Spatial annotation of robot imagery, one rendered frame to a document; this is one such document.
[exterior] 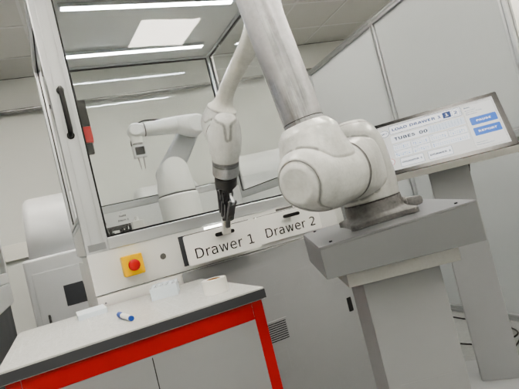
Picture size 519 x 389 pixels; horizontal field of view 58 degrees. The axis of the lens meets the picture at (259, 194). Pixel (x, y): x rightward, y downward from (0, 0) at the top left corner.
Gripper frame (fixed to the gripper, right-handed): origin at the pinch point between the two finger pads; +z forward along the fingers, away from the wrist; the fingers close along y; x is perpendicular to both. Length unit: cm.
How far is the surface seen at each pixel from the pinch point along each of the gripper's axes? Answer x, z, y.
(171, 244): 17.4, 9.8, 10.8
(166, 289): 28.0, 5.4, -17.4
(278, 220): -26.7, 10.0, 8.5
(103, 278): 43.2, 14.3, 7.6
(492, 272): -100, 27, -41
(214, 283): 19.6, -8.8, -36.6
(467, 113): -108, -28, -4
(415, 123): -94, -21, 9
